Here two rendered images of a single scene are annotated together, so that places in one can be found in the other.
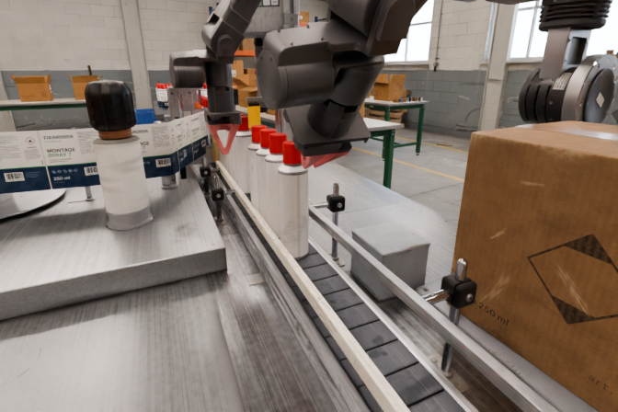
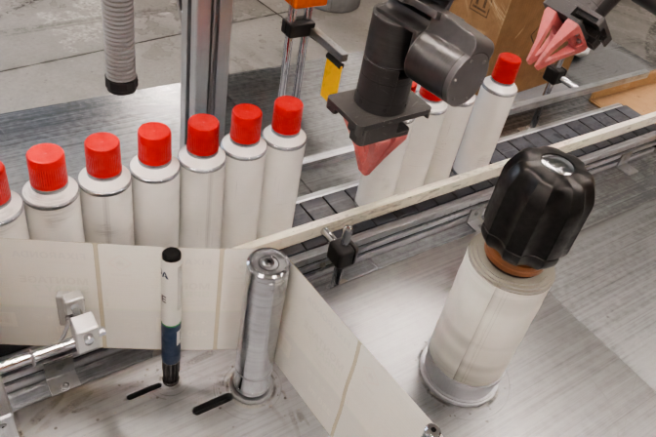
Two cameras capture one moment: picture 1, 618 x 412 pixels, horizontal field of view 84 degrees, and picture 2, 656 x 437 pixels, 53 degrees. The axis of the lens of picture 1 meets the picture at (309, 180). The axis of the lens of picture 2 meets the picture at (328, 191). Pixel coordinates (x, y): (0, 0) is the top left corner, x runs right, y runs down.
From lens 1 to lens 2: 1.30 m
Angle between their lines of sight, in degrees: 91
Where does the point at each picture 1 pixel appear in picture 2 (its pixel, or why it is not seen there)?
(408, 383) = (583, 130)
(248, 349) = not seen: hidden behind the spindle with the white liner
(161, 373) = (622, 266)
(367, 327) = (549, 139)
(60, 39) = not seen: outside the picture
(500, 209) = (524, 16)
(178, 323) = (571, 272)
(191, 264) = not seen: hidden behind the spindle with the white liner
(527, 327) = (520, 75)
